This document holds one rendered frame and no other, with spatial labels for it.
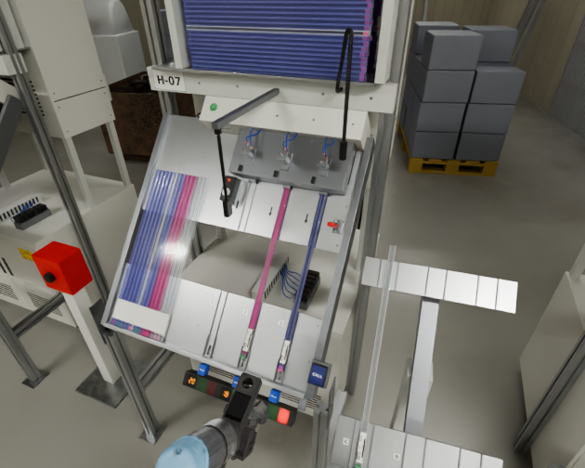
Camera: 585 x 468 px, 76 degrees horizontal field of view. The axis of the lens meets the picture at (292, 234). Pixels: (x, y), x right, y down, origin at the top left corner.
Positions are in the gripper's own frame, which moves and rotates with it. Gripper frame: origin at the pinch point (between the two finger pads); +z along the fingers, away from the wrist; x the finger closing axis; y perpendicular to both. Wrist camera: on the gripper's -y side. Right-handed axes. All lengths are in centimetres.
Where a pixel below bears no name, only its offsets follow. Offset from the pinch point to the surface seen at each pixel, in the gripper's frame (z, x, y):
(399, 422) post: 22.4, 32.6, -0.4
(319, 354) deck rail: 8.4, 9.7, -13.4
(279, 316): 9.5, -3.8, -19.6
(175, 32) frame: -11, -47, -88
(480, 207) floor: 247, 72, -128
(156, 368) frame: 46, -60, 18
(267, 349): 9.6, -4.6, -10.2
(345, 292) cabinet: 53, 6, -30
